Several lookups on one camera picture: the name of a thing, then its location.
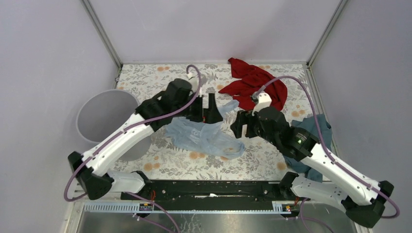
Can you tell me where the floral patterned table mat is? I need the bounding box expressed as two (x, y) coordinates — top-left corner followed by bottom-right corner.
(112, 64), (312, 181)

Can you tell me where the white slotted cable duct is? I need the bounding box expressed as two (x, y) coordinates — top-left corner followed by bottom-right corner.
(84, 201), (292, 215)

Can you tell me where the teal blue cloth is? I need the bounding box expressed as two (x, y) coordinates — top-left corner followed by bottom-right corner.
(283, 114), (332, 183)

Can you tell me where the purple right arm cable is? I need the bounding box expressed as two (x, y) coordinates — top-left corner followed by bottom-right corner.
(254, 76), (401, 233)

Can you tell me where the left aluminium frame post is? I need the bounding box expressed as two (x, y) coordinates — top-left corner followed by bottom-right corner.
(80, 0), (123, 70)

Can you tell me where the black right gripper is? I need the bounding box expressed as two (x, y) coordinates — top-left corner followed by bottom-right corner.
(229, 108), (278, 146)

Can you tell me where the right aluminium frame post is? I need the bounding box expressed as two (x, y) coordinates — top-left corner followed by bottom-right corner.
(307, 0), (349, 68)

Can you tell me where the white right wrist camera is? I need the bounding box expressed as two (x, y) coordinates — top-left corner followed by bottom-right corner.
(251, 92), (272, 116)

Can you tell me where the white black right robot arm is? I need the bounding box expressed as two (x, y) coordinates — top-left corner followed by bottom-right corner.
(230, 107), (394, 228)

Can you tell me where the grey plastic trash bin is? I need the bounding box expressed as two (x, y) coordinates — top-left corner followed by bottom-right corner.
(76, 89), (140, 146)

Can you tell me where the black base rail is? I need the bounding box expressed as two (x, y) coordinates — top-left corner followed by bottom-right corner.
(137, 180), (297, 207)

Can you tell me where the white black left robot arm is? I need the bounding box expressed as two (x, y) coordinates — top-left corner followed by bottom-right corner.
(68, 79), (223, 200)

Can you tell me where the aluminium frame post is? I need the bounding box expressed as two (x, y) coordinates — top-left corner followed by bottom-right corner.
(307, 0), (349, 68)
(80, 0), (123, 70)

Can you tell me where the red cloth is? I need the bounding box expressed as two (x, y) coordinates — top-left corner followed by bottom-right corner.
(219, 58), (288, 111)

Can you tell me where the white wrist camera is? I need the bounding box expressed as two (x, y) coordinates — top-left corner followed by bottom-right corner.
(187, 72), (201, 93)
(251, 92), (272, 116)

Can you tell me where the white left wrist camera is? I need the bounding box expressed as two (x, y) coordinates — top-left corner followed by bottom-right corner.
(187, 72), (201, 93)

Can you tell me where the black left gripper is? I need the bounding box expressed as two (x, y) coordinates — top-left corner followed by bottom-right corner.
(173, 92), (223, 123)

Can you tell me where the light blue plastic trash bag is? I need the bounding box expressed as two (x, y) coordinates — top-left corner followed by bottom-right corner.
(165, 117), (245, 159)

